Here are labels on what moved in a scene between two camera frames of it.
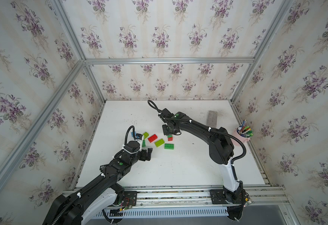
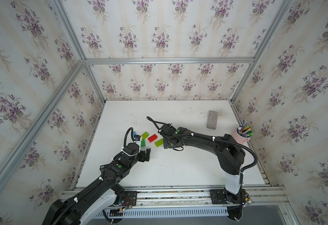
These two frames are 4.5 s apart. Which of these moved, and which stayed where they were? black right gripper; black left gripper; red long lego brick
Moved: black right gripper
Stayed: red long lego brick; black left gripper
